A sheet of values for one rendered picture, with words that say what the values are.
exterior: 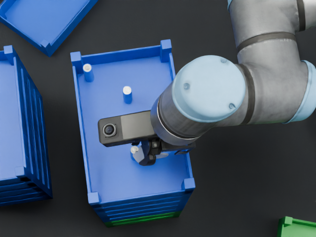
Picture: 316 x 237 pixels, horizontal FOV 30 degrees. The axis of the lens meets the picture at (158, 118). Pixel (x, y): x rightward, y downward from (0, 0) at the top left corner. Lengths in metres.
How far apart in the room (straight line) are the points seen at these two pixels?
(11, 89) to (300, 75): 0.77
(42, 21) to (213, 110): 1.11
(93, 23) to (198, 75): 1.04
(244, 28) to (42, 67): 0.99
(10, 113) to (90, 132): 0.27
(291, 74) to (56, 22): 1.08
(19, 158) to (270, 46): 0.71
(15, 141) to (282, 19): 0.73
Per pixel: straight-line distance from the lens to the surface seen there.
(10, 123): 1.40
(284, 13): 0.90
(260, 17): 0.89
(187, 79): 0.79
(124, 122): 0.98
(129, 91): 1.16
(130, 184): 1.18
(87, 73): 1.18
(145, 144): 1.02
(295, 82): 0.86
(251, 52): 0.88
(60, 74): 1.76
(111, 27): 1.80
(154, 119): 0.91
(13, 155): 1.38
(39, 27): 1.82
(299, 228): 1.70
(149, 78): 1.23
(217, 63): 0.81
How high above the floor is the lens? 1.65
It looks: 75 degrees down
